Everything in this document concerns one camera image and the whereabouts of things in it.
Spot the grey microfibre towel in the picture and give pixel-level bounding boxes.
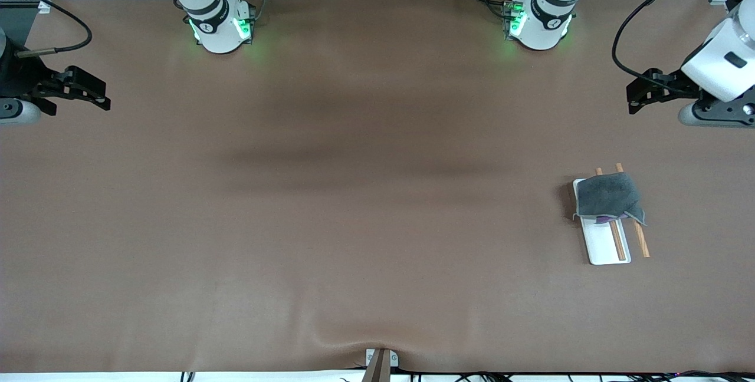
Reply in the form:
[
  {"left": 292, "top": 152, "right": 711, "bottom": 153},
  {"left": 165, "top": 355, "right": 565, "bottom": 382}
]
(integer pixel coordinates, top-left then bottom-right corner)
[{"left": 573, "top": 172, "right": 646, "bottom": 226}]

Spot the brown table mat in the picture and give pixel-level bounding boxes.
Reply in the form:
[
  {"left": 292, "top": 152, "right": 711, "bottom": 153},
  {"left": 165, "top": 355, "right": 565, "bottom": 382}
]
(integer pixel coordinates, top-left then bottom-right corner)
[{"left": 0, "top": 0, "right": 755, "bottom": 374}]

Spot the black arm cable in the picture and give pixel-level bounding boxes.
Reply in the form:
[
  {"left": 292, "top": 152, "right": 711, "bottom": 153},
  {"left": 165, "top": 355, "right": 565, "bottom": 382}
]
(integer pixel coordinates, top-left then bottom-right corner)
[
  {"left": 612, "top": 0, "right": 750, "bottom": 100},
  {"left": 0, "top": 0, "right": 93, "bottom": 58}
]

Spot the brown strap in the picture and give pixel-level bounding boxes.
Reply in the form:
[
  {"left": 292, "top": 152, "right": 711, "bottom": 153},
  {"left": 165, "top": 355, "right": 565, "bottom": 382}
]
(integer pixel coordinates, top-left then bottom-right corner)
[{"left": 361, "top": 349, "right": 392, "bottom": 382}]

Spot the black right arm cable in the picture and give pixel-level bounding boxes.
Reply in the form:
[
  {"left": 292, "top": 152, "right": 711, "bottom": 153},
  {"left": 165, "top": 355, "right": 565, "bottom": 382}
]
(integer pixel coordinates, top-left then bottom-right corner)
[{"left": 0, "top": 0, "right": 93, "bottom": 58}]

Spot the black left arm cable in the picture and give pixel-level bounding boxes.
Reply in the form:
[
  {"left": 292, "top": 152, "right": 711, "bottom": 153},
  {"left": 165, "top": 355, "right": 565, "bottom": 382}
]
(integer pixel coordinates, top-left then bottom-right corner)
[{"left": 612, "top": 0, "right": 750, "bottom": 100}]

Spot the white metal bracket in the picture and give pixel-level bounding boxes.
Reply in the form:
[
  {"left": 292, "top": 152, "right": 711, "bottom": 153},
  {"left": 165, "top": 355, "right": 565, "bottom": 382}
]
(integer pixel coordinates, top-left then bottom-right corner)
[{"left": 365, "top": 348, "right": 399, "bottom": 368}]

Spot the white rack with wooden bars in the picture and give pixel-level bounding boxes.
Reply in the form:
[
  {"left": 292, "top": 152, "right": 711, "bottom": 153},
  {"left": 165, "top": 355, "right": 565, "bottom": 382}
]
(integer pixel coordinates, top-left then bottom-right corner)
[{"left": 572, "top": 163, "right": 651, "bottom": 266}]

